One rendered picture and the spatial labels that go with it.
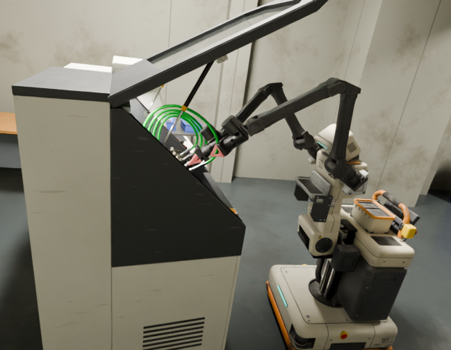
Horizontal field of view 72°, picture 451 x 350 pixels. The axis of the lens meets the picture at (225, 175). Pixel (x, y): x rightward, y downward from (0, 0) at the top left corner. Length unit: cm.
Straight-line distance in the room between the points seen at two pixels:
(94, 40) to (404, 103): 377
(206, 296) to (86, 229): 67
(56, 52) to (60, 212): 328
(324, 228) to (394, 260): 40
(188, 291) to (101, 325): 40
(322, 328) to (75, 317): 132
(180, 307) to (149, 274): 26
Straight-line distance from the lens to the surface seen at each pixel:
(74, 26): 432
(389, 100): 428
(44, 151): 120
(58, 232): 133
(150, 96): 184
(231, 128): 133
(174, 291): 155
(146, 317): 163
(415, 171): 486
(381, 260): 193
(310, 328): 204
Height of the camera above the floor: 167
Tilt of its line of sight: 21 degrees down
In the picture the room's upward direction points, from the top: 8 degrees clockwise
